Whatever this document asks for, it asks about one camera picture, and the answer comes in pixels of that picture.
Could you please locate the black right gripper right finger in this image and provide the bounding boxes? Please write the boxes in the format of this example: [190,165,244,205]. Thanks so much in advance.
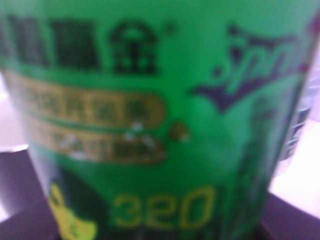
[257,193,320,240]

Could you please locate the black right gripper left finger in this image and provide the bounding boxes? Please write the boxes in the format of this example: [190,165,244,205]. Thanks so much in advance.
[0,150,60,240]

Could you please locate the green soda bottle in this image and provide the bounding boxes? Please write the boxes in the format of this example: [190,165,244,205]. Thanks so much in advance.
[0,0,320,240]

